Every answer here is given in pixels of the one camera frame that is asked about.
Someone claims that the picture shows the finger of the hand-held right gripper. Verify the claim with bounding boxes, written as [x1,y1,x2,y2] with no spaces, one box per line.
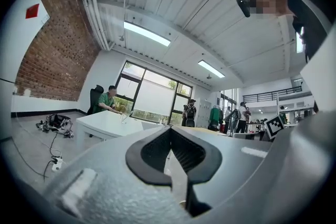
[232,131,266,141]

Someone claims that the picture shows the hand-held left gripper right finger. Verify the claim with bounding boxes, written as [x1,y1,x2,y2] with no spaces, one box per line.
[172,125,273,218]

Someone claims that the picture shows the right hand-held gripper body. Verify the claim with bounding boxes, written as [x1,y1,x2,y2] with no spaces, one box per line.
[263,113,286,141]

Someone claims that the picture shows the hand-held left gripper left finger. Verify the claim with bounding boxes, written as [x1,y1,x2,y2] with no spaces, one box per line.
[43,125,190,224]

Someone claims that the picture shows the black tripod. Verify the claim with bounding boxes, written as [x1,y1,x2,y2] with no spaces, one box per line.
[222,109,242,137]

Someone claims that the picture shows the black balcony railing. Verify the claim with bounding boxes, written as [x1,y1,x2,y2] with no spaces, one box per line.
[242,85,303,103]

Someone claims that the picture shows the green clothes on rack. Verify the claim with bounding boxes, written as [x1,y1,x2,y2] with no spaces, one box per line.
[208,105,224,131]

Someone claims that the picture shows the long beige table white legs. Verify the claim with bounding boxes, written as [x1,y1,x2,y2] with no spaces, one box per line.
[193,127,225,135]

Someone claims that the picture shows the white lockers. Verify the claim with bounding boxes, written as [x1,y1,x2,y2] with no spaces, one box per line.
[196,98,212,129]

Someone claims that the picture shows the white power strip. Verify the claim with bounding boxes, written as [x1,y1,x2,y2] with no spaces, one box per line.
[50,156,64,173]

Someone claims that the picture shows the white square table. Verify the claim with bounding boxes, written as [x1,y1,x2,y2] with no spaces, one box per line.
[75,109,144,151]

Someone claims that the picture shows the clear stand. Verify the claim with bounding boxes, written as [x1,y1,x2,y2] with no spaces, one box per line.
[120,110,134,124]

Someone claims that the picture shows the long ceiling light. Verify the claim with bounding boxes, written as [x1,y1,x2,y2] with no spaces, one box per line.
[123,20,172,48]
[197,59,226,79]
[295,25,305,54]

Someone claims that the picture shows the black office chair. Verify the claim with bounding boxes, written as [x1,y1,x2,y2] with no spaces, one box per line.
[86,84,105,115]

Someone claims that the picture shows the large black-framed window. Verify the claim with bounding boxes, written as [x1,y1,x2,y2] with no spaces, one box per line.
[114,60,194,127]

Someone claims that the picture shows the white board with red diamond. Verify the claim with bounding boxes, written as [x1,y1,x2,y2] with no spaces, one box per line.
[0,0,51,85]

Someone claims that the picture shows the white ceiling pipes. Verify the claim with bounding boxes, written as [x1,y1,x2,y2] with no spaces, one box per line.
[77,0,116,51]

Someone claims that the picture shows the black power cable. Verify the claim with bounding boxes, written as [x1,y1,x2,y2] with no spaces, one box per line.
[43,131,60,179]

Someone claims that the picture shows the pile of cables and devices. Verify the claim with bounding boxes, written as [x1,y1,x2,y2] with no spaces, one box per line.
[35,113,75,139]

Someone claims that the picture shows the black head-worn camera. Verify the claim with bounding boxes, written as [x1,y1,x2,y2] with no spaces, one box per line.
[235,0,252,18]

